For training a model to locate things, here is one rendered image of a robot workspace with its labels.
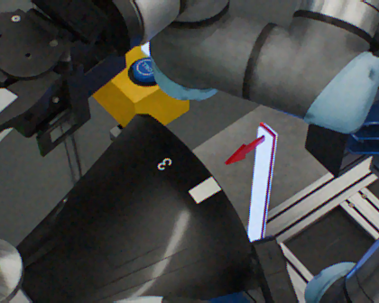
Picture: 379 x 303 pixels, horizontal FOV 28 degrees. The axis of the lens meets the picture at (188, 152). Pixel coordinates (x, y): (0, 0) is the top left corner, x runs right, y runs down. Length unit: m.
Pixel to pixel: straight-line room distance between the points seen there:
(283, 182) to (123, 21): 1.72
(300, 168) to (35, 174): 0.84
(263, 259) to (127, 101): 0.39
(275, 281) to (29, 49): 0.33
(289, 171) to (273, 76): 1.63
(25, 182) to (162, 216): 1.10
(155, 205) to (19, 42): 0.30
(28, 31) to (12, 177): 1.28
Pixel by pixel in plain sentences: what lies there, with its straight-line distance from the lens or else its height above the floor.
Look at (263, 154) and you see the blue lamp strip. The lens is 0.89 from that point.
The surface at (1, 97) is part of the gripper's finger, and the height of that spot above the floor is 1.47.
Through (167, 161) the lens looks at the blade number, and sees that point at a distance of 0.81.
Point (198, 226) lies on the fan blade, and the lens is 0.79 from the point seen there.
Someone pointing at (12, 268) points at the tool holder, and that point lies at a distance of 0.68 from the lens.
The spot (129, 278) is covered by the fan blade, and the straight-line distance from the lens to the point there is 0.76.
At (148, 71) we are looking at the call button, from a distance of 1.06.
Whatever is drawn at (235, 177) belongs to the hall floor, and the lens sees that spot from 2.27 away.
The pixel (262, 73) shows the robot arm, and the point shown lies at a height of 1.36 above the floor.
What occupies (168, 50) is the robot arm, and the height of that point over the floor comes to 1.36.
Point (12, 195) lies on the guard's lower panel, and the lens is 1.87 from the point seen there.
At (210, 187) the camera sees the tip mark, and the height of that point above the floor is 1.19.
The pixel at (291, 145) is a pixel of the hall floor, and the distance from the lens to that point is 2.36.
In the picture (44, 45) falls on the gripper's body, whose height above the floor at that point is 1.47.
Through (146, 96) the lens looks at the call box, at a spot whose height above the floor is 1.07.
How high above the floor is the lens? 1.86
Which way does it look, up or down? 53 degrees down
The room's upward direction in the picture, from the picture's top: 1 degrees counter-clockwise
